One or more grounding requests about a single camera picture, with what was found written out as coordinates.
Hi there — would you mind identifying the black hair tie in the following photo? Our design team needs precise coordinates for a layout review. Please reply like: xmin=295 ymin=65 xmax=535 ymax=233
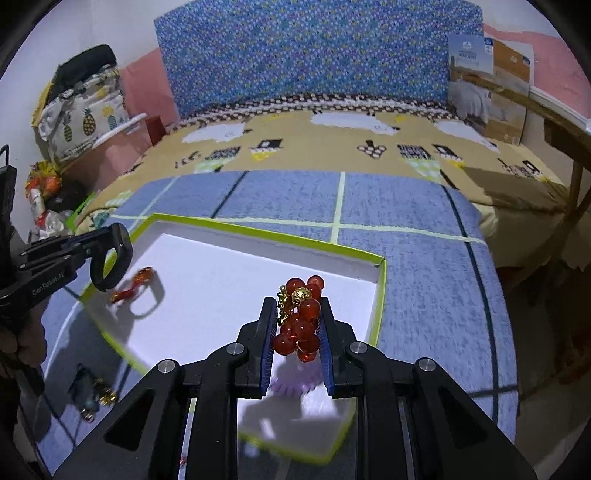
xmin=68 ymin=364 xmax=96 ymax=402

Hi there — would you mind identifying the blue grid blanket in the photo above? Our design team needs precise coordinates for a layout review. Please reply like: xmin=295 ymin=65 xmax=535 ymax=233
xmin=39 ymin=170 xmax=519 ymax=480

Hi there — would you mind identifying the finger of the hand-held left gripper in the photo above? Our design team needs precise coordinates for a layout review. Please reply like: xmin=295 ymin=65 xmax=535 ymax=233
xmin=14 ymin=251 xmax=94 ymax=289
xmin=21 ymin=226 xmax=114 ymax=265

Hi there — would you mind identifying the black band bracelet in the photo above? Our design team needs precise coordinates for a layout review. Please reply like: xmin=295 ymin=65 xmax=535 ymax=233
xmin=89 ymin=223 xmax=135 ymax=292

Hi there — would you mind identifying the pineapple print bag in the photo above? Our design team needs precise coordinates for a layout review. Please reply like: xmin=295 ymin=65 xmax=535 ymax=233
xmin=31 ymin=65 xmax=131 ymax=163

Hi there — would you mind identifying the dark red wooden post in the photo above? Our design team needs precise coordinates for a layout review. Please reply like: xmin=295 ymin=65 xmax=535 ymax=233
xmin=144 ymin=115 xmax=168 ymax=148

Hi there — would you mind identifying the red charm ornament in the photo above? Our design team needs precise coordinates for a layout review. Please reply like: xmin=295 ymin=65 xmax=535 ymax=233
xmin=110 ymin=266 xmax=156 ymax=304

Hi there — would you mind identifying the white plastic bag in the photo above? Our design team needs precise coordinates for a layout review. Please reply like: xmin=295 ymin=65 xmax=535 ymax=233
xmin=30 ymin=208 xmax=75 ymax=241

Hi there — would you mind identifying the printed cardboard package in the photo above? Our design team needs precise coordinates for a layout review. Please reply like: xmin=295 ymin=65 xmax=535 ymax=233
xmin=447 ymin=33 xmax=535 ymax=145

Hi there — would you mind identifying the black bag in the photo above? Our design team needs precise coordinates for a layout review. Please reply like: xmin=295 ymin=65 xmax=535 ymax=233
xmin=48 ymin=45 xmax=117 ymax=100

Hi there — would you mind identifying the green jewelry tray box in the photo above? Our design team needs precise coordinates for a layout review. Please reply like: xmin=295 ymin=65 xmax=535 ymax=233
xmin=78 ymin=213 xmax=387 ymax=464

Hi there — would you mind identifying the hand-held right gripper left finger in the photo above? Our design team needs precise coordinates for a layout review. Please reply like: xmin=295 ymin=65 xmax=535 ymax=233
xmin=53 ymin=296 xmax=278 ymax=480

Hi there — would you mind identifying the blue floral headboard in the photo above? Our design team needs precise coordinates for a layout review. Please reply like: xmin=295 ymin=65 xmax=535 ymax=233
xmin=154 ymin=0 xmax=484 ymax=121

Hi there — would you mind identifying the colorful foil wrapper bundle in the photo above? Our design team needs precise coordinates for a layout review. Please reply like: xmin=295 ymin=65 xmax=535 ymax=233
xmin=25 ymin=161 xmax=64 ymax=217

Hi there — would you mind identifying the pink storage bin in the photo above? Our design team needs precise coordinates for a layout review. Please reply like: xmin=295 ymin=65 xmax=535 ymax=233
xmin=60 ymin=113 xmax=160 ymax=195

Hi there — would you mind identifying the red bead bracelet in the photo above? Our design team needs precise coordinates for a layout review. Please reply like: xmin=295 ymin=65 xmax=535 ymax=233
xmin=272 ymin=275 xmax=327 ymax=363

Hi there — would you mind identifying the wooden table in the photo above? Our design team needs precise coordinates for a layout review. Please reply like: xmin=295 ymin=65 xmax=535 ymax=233
xmin=455 ymin=69 xmax=591 ymax=324

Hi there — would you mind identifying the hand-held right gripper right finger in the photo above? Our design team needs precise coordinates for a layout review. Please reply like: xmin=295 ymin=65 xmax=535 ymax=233
xmin=319 ymin=296 xmax=539 ymax=480

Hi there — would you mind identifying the purple coil hair tie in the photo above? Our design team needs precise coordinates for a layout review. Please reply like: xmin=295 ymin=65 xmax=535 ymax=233
xmin=270 ymin=364 xmax=325 ymax=398

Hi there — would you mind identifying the person's left hand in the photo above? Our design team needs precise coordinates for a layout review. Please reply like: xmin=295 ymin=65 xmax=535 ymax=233
xmin=0 ymin=314 xmax=49 ymax=398

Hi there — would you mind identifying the beige printed bedsheet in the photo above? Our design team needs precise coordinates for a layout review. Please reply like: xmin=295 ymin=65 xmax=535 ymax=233
xmin=76 ymin=107 xmax=574 ymax=232

